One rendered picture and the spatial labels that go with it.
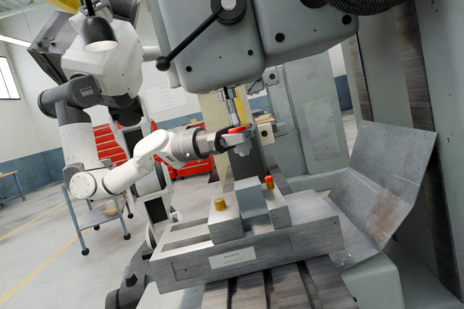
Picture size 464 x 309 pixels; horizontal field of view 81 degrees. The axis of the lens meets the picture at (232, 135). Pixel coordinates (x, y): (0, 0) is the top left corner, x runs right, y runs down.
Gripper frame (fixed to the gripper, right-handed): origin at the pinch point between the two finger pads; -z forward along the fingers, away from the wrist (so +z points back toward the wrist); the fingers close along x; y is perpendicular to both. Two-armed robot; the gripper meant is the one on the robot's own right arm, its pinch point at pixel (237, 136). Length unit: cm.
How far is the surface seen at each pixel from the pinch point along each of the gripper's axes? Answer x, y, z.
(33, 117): 503, -120, 1053
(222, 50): -8.4, -19.5, -5.6
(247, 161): 29.2, 14.3, 13.7
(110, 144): 301, 18, 434
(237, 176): 27.5, 19.0, 18.6
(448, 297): 3, 42, -38
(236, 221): -20.9, 11.6, -6.5
